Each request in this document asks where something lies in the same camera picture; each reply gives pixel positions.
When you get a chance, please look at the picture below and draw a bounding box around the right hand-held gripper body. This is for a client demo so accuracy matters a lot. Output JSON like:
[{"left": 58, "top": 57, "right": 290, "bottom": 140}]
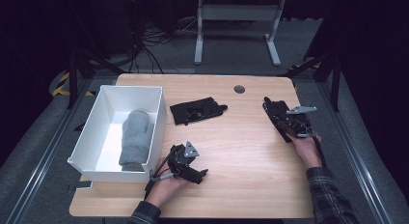
[{"left": 284, "top": 105, "right": 318, "bottom": 139}]

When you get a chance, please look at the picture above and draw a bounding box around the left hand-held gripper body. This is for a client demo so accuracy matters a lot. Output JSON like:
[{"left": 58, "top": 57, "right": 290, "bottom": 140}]
[{"left": 167, "top": 140, "right": 201, "bottom": 183}]

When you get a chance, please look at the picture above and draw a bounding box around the black glove with buckle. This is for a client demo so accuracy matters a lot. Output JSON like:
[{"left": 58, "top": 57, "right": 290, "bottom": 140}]
[{"left": 262, "top": 96, "right": 312, "bottom": 144}]

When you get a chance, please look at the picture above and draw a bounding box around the plain grey mitten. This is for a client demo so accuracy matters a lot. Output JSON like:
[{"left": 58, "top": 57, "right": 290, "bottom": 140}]
[{"left": 118, "top": 109, "right": 155, "bottom": 173}]

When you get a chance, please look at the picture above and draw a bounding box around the white box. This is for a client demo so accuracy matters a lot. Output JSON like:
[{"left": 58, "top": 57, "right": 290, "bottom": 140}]
[{"left": 67, "top": 84, "right": 168, "bottom": 183}]

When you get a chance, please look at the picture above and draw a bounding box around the person's right hand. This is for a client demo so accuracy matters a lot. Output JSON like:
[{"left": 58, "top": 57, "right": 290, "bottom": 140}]
[{"left": 285, "top": 132, "right": 323, "bottom": 171}]

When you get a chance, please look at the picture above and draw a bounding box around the person's left hand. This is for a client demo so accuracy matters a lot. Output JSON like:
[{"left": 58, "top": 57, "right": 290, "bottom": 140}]
[{"left": 145, "top": 175, "right": 191, "bottom": 209}]

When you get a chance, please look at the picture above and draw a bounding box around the black metal stand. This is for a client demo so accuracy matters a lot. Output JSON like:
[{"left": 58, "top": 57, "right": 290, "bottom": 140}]
[
  {"left": 278, "top": 49, "right": 342, "bottom": 113},
  {"left": 66, "top": 49, "right": 127, "bottom": 110}
]

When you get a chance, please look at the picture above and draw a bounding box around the yellow black hazard tape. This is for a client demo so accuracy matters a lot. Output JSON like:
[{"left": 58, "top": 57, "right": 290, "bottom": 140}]
[{"left": 50, "top": 71, "right": 96, "bottom": 98}]

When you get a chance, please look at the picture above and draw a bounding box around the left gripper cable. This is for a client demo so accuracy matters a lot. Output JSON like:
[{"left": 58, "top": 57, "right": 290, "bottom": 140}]
[{"left": 144, "top": 145, "right": 177, "bottom": 200}]

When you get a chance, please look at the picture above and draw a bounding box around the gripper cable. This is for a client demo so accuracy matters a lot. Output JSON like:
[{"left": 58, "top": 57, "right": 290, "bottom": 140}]
[
  {"left": 312, "top": 134, "right": 328, "bottom": 169},
  {"left": 144, "top": 145, "right": 177, "bottom": 200}
]

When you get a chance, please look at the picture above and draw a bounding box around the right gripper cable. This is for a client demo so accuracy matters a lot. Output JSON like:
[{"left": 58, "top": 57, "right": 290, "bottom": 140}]
[{"left": 312, "top": 134, "right": 328, "bottom": 169}]

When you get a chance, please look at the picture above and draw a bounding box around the aluminium floor rail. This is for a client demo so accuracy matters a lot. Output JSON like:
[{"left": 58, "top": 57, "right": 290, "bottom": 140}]
[
  {"left": 316, "top": 82, "right": 395, "bottom": 224},
  {"left": 5, "top": 78, "right": 95, "bottom": 224}
]

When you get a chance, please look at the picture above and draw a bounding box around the white desk frame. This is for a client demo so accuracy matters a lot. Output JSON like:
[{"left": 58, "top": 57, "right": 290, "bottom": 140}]
[{"left": 193, "top": 0, "right": 286, "bottom": 68}]

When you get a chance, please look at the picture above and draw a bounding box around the tangle of floor cables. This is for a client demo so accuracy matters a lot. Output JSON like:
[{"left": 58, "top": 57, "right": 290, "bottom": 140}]
[{"left": 127, "top": 14, "right": 201, "bottom": 74}]

